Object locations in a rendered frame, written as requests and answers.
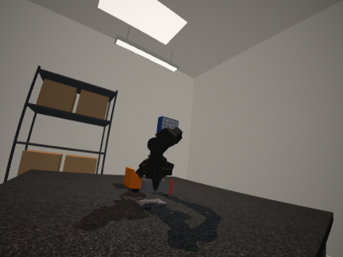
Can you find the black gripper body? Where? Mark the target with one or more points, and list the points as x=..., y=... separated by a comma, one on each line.
x=155, y=165

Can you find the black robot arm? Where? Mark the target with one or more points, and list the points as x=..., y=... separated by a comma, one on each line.
x=167, y=138

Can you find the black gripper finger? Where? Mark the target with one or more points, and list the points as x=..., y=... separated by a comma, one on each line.
x=156, y=180
x=148, y=174

